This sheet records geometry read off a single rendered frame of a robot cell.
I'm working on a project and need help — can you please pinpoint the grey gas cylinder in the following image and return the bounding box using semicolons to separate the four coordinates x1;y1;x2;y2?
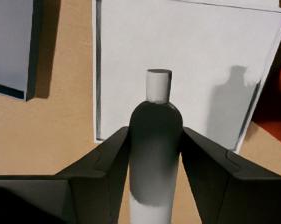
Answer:
129;69;184;224

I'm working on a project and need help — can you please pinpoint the red open box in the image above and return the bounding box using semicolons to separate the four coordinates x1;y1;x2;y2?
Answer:
251;66;281;142

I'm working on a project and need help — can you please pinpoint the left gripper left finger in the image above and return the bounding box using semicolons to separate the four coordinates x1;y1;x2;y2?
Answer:
0;126;130;224

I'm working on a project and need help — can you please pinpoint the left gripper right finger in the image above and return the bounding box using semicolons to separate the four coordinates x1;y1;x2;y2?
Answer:
180;126;281;224

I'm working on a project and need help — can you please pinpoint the white digital weighing scale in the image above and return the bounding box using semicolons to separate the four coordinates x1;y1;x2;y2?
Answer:
92;0;281;154

